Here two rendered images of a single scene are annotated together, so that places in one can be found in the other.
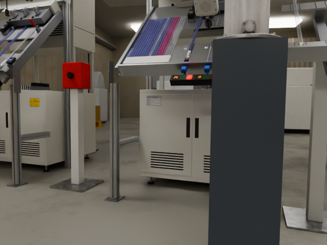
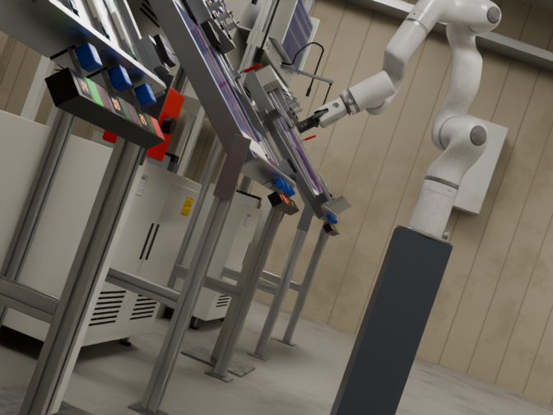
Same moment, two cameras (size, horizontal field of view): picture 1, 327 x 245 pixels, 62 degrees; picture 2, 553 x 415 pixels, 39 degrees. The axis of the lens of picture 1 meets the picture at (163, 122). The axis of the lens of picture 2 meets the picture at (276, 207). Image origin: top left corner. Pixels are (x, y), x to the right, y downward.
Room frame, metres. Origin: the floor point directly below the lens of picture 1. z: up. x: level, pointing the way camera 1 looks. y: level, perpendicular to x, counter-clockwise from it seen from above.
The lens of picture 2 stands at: (1.64, 2.34, 0.57)
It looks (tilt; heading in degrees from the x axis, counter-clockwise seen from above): 1 degrees up; 262
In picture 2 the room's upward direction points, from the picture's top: 19 degrees clockwise
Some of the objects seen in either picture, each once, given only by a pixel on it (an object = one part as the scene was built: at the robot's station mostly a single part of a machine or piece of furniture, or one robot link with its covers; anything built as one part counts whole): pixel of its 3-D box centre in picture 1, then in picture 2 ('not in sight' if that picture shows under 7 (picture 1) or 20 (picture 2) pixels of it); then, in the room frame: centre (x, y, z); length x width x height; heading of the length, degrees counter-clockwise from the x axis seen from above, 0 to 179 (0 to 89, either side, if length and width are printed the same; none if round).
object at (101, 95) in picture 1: (92, 97); not in sight; (6.82, 1.78, 0.64); 0.72 x 0.62 x 1.29; 170
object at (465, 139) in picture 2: not in sight; (457, 151); (0.77, -0.19, 1.00); 0.19 x 0.12 x 0.24; 103
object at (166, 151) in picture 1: (202, 135); (51, 231); (1.94, -0.28, 0.31); 0.70 x 0.65 x 0.62; 71
